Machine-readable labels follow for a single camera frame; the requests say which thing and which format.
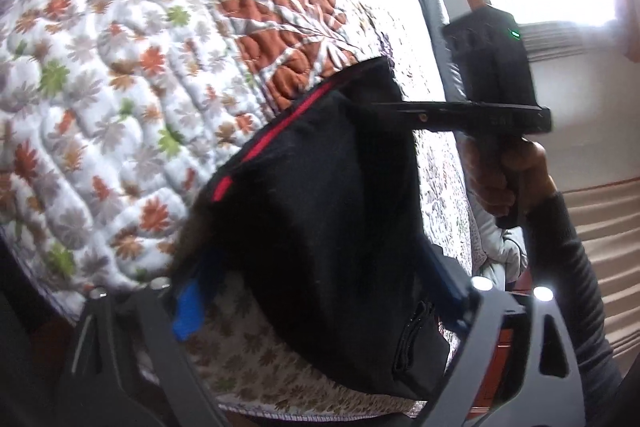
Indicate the cream curtain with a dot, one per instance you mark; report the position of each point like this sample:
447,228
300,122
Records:
610,232

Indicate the floral quilted bedspread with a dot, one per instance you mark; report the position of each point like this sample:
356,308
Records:
100,107

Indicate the person's right forearm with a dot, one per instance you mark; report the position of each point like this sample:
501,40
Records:
565,267

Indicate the black pants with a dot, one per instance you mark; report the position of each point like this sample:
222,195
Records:
325,232

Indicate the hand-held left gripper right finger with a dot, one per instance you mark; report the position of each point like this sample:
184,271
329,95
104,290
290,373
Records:
452,287

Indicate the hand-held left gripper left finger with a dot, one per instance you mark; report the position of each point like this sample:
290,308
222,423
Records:
187,312

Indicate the person's right hand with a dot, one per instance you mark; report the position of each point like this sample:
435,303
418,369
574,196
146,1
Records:
487,179

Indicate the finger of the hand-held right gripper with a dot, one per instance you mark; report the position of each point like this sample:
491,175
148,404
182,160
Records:
400,109

